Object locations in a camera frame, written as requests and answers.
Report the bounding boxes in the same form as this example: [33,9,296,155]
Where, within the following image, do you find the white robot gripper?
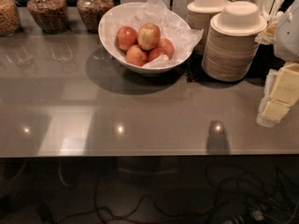
[270,0,299,106]

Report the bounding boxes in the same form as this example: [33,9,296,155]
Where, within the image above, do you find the black cables on floor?
[36,163,299,224]

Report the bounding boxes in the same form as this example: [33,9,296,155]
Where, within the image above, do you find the middle glass snack jar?
[27,0,68,34]

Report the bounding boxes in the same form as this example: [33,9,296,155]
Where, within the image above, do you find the rear stack paper bowls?
[187,0,229,55]

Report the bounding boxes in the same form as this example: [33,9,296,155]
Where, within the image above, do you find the right glass snack jar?
[77,0,114,33]

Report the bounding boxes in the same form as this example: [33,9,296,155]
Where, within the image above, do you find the left glass snack jar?
[0,0,21,36]

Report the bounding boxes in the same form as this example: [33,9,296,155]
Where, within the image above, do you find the right red apple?
[159,38,174,59]

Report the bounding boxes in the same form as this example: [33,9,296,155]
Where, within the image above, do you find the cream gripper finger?
[256,99,290,128]

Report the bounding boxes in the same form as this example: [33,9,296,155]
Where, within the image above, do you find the stack paper bowls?
[187,0,229,55]
[202,1,267,82]

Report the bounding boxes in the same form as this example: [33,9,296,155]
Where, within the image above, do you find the red yellow apple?
[137,22,161,50]

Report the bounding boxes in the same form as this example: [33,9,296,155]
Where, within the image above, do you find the white tissue paper liner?
[104,0,204,69]

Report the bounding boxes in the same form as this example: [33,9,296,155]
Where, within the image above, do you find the left red apple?
[116,26,137,51]

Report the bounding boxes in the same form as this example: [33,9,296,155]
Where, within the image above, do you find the front red apple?
[125,45,147,66]

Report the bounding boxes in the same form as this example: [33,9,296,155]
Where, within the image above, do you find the glass snack jar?
[0,0,21,36]
[27,0,68,34]
[77,0,114,33]

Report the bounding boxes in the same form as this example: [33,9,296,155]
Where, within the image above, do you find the front stack paper bowls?
[202,1,267,82]

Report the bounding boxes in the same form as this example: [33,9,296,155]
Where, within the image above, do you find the white ceramic bowl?
[98,1,194,77]

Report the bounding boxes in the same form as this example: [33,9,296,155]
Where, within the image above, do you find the small middle red apple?
[148,48,165,63]

